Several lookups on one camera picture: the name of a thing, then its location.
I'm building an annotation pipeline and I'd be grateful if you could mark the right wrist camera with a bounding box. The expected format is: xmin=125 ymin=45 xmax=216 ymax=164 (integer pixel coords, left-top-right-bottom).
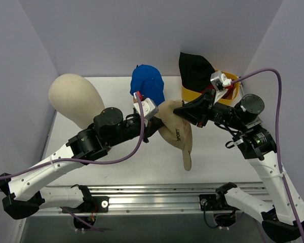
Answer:
xmin=210 ymin=71 xmax=233 ymax=103

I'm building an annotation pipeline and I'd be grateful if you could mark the yellow plastic bin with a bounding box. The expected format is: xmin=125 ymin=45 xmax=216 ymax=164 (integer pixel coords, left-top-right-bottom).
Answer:
xmin=181 ymin=72 xmax=239 ymax=106

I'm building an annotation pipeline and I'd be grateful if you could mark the beige baseball cap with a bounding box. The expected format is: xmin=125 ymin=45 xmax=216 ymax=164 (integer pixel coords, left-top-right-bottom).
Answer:
xmin=156 ymin=100 xmax=193 ymax=171

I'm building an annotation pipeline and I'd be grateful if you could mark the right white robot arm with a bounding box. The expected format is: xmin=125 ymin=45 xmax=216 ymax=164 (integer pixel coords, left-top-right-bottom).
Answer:
xmin=173 ymin=91 xmax=304 ymax=242

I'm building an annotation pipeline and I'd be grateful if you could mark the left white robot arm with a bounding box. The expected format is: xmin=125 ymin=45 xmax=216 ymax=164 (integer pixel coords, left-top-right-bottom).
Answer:
xmin=0 ymin=102 xmax=163 ymax=220

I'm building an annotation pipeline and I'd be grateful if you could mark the blue baseball cap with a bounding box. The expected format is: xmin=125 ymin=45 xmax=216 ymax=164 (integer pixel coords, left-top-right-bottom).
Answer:
xmin=130 ymin=64 xmax=165 ymax=106

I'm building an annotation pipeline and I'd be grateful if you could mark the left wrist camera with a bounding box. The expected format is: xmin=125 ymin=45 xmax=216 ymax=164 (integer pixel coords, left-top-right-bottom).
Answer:
xmin=133 ymin=92 xmax=159 ymax=120

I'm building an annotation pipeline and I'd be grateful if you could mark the aluminium side rail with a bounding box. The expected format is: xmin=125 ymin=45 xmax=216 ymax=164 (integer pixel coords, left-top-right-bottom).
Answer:
xmin=239 ymin=81 xmax=246 ymax=97

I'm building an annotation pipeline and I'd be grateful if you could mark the black bucket hat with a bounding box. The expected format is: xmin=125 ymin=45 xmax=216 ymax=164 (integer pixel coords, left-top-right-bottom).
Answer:
xmin=178 ymin=52 xmax=215 ymax=93

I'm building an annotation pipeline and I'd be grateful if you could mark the dark red cap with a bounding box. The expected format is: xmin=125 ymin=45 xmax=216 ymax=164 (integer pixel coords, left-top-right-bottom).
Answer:
xmin=202 ymin=84 xmax=234 ymax=99

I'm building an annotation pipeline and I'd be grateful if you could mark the beige mannequin head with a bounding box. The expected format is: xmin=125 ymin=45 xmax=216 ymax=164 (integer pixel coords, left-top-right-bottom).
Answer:
xmin=49 ymin=73 xmax=105 ymax=130

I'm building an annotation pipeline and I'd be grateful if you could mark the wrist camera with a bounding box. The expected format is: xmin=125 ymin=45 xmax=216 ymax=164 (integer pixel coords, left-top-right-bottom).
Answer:
xmin=210 ymin=71 xmax=233 ymax=103
xmin=133 ymin=92 xmax=159 ymax=120

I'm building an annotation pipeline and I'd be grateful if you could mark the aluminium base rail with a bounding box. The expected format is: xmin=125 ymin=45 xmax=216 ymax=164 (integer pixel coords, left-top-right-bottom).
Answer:
xmin=27 ymin=183 xmax=269 ymax=217

